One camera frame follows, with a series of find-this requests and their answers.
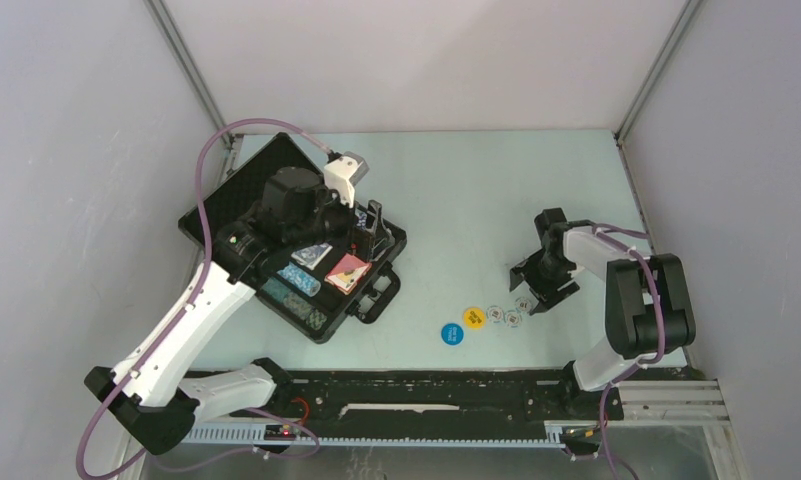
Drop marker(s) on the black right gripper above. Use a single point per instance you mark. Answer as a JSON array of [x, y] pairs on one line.
[[549, 294]]

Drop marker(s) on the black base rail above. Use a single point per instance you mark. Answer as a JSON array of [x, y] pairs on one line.
[[439, 405]]

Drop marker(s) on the blue playing card deck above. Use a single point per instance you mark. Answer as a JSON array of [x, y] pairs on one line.
[[310, 257]]

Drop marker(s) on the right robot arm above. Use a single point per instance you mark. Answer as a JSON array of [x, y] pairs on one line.
[[647, 306]]

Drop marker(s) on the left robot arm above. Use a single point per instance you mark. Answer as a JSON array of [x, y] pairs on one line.
[[150, 393]]

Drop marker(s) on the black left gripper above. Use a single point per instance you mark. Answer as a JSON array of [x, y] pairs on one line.
[[375, 239]]

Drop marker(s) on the red playing card deck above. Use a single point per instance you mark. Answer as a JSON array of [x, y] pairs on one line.
[[347, 273]]

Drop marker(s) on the blue small blind button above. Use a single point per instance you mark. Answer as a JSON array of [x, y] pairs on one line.
[[452, 334]]

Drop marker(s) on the light blue chip stack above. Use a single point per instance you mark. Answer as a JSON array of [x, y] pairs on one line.
[[300, 279]]

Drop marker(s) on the yellow big blind button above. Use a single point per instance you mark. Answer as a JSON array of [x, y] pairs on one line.
[[474, 318]]

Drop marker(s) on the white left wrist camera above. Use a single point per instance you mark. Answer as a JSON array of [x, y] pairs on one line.
[[343, 174]]

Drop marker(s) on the black poker set case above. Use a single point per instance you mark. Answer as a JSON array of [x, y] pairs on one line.
[[241, 192]]

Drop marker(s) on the green chip stack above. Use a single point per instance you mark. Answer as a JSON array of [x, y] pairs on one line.
[[295, 305]]

